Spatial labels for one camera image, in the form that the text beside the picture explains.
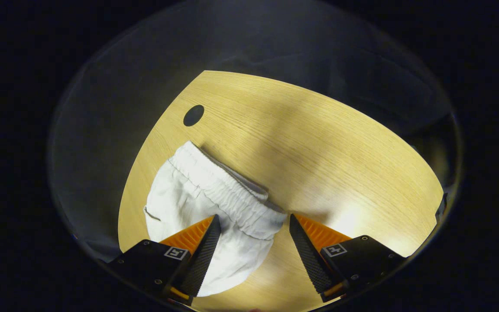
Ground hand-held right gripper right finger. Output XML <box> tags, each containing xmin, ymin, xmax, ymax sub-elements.
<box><xmin>289</xmin><ymin>213</ymin><xmax>407</xmax><ymax>303</ymax></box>

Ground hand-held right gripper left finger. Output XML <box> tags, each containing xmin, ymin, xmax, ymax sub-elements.
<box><xmin>107</xmin><ymin>214</ymin><xmax>222</xmax><ymax>306</ymax></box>

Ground white jeans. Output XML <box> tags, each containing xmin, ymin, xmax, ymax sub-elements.
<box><xmin>144</xmin><ymin>141</ymin><xmax>288</xmax><ymax>297</ymax></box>

